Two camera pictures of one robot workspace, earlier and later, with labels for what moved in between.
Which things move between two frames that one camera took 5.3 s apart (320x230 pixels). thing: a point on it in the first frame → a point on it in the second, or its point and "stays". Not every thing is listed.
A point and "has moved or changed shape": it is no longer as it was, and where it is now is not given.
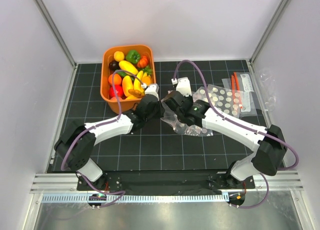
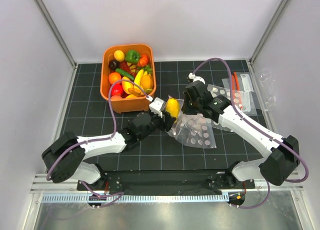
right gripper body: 190,99 → 195,108
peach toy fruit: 114,99 stays
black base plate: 165,181 stays
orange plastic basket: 126,106 stays
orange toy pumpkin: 143,62 stays
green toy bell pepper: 133,56 stays
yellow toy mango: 126,66 has moved or changed shape
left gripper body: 156,113 → 157,121
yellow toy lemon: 119,56 stays
